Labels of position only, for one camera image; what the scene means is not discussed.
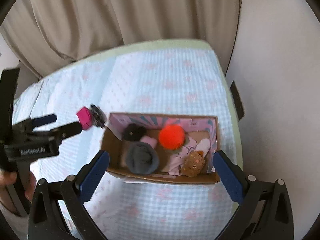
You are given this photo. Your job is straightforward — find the magenta zip pouch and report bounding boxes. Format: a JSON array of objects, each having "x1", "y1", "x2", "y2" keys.
[{"x1": 76, "y1": 107, "x2": 93, "y2": 130}]

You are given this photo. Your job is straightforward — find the black patterned cloth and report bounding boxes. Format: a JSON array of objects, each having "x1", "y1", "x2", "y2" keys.
[{"x1": 90, "y1": 104, "x2": 107, "y2": 128}]

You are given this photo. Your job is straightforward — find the grey fuzzy sock bundle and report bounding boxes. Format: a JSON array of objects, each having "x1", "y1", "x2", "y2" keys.
[{"x1": 125, "y1": 141, "x2": 159, "y2": 175}]

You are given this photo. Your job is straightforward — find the orange fluffy pompom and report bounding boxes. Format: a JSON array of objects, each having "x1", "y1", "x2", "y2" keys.
[{"x1": 158, "y1": 124, "x2": 185, "y2": 150}]

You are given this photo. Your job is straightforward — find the pink soft item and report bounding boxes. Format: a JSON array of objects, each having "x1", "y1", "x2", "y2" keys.
[{"x1": 140, "y1": 135, "x2": 158, "y2": 149}]

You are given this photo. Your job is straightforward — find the person's left hand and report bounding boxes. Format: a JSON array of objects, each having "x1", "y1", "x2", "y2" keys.
[{"x1": 0, "y1": 171, "x2": 36, "y2": 203}]

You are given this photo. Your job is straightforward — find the black fluffy pompom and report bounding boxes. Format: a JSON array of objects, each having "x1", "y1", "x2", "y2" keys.
[{"x1": 122, "y1": 124, "x2": 146, "y2": 141}]

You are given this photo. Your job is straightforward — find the beige curtain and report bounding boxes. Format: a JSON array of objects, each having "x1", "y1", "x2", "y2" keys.
[{"x1": 0, "y1": 0, "x2": 245, "y2": 78}]

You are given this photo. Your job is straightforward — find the cardboard box with pink lining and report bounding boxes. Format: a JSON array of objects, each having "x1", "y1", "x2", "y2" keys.
[{"x1": 101, "y1": 113, "x2": 220, "y2": 185}]

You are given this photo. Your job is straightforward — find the pale green mattress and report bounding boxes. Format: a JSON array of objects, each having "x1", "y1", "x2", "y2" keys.
[{"x1": 13, "y1": 40, "x2": 242, "y2": 165}]

